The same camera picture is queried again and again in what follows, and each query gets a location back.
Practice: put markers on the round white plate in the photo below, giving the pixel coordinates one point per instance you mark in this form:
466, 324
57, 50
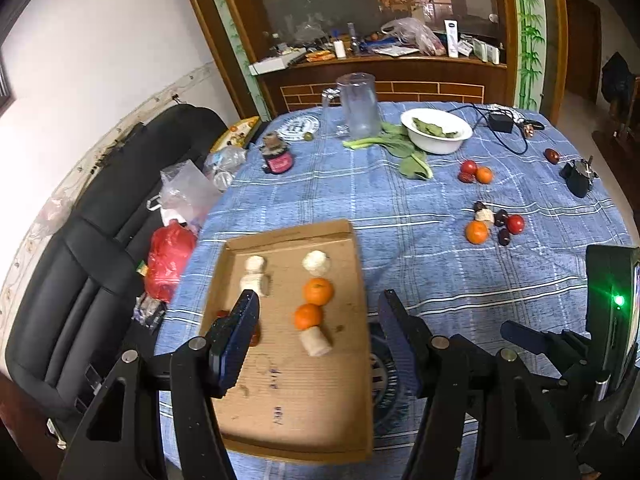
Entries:
295, 129

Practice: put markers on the yellow snack packet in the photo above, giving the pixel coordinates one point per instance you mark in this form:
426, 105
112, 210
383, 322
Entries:
235, 132

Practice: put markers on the small white box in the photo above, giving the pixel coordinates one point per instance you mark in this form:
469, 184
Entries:
482, 51

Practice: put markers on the dark jacket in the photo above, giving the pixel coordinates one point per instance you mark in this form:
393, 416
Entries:
617, 80

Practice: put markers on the black pouch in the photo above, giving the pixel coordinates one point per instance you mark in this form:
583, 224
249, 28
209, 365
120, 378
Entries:
582, 180

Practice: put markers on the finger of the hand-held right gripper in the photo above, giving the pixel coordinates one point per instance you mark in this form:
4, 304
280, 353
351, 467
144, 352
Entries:
522, 334

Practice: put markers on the pink label jar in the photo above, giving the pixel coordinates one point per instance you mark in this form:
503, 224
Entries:
278, 157

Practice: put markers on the black power adapter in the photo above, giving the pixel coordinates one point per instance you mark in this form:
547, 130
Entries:
500, 122

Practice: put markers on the flat white box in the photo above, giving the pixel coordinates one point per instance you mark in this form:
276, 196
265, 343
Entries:
270, 65

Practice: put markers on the dark snack packet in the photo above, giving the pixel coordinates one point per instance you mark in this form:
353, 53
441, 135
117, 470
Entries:
150, 312

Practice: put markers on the bok choy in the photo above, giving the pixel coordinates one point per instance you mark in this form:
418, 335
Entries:
415, 166
370, 141

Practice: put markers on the green leaves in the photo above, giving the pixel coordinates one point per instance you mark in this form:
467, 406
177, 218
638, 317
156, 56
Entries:
432, 127

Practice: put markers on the brown wooden door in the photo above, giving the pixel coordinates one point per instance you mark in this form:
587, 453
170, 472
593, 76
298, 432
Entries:
582, 50

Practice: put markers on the large red jujube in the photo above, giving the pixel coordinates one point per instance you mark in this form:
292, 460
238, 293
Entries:
256, 336

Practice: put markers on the clear plastic pitcher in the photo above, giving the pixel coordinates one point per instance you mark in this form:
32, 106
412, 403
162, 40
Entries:
357, 107

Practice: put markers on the large peeled sugarcane piece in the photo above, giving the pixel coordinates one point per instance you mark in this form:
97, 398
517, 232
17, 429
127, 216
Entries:
315, 342

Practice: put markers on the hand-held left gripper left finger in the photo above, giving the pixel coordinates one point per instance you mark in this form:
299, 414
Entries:
235, 340

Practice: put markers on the crumpled clear plastic bag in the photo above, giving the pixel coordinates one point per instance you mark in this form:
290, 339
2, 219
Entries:
225, 160

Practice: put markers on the small red jujube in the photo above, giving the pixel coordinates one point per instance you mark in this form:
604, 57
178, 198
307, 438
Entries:
479, 205
551, 155
466, 178

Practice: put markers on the dark purple plum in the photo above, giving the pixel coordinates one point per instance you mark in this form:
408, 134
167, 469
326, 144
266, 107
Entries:
500, 219
504, 237

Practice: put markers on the small peeled sugarcane piece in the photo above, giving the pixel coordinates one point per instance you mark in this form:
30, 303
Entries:
255, 262

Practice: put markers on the wooden cabinet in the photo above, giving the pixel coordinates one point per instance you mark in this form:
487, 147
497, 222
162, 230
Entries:
380, 70

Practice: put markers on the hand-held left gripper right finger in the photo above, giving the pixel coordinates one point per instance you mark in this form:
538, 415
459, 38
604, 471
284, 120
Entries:
400, 345

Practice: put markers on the blue plaid tablecloth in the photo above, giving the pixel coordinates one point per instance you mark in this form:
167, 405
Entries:
425, 260

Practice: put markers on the small white blue-capped bottle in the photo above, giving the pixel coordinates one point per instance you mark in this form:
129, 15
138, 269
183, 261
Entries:
340, 50

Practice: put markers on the plastic bag with red contents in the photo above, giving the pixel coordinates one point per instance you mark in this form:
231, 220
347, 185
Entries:
417, 35

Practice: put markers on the small orange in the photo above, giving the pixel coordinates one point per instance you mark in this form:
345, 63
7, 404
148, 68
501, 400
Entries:
483, 175

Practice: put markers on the black sofa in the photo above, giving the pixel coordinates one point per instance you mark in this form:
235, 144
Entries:
90, 270

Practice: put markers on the red tomato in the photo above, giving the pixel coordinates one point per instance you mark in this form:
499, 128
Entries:
516, 223
468, 166

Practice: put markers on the tall white bottle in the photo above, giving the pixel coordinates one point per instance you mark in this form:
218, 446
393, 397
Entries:
451, 37

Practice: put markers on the small black case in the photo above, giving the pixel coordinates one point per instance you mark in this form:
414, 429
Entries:
565, 171

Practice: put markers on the wooden chair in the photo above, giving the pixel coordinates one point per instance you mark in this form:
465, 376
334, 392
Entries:
617, 152

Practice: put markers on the white bowl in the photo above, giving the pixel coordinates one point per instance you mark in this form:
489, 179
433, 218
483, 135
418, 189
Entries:
436, 142

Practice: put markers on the bamboo wall sticker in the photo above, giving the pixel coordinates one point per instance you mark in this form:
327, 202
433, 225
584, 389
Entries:
530, 35

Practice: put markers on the brown cardboard tray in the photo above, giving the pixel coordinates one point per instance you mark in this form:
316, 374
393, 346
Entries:
310, 400

